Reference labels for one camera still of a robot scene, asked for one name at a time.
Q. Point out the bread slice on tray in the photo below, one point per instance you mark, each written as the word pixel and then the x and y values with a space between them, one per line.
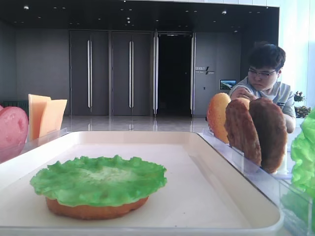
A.
pixel 86 212

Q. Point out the cream rectangular tray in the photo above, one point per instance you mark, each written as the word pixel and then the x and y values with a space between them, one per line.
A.
pixel 204 195

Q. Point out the inner brown meat patty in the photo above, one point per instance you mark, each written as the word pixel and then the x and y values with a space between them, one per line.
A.
pixel 241 131

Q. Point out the outer brown meat patty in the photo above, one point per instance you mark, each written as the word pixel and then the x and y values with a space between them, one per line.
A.
pixel 272 133

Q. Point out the inner orange cheese slice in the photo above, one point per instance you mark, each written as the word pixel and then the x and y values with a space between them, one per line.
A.
pixel 52 116

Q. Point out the green lettuce leaf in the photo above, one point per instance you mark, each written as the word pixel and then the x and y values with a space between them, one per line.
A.
pixel 303 153
pixel 99 182

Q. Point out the clear right long rail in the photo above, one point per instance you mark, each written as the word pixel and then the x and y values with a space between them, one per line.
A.
pixel 298 207

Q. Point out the green lettuce leaf in rack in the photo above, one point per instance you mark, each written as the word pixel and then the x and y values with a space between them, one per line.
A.
pixel 303 153

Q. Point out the outer red tomato slice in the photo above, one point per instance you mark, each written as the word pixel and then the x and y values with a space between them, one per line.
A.
pixel 14 125

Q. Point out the person in grey shirt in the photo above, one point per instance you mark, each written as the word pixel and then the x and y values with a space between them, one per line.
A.
pixel 265 67

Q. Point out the clear long rail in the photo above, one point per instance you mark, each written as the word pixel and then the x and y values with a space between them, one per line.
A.
pixel 298 207
pixel 41 140

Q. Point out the clear left long rail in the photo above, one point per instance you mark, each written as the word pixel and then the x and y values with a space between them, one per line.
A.
pixel 41 140

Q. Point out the orange cheese slice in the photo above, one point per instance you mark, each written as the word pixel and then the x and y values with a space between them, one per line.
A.
pixel 37 103
pixel 52 116

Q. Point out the inner golden bun slice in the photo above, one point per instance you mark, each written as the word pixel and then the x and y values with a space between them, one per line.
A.
pixel 216 115

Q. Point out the brown meat patty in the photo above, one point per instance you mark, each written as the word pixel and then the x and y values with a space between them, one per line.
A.
pixel 241 131
pixel 272 133

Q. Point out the dark double doors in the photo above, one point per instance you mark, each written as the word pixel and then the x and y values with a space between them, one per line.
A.
pixel 131 73

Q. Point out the outer orange cheese slice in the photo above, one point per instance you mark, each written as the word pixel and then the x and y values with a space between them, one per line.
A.
pixel 37 103

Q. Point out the small wall screen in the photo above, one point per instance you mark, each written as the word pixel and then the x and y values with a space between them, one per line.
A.
pixel 227 84

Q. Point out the potted plant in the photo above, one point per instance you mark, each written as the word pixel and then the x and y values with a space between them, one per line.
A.
pixel 299 104

